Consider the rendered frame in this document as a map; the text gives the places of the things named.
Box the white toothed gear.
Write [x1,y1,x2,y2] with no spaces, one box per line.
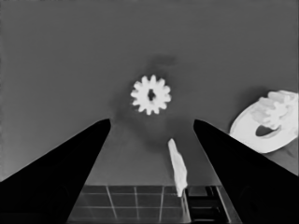
[263,91,299,128]
[129,74,173,117]

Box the white round carrier with pins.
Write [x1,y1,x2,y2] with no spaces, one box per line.
[229,90,299,155]

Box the small white T-shaped piece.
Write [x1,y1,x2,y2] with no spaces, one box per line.
[167,137,189,198]

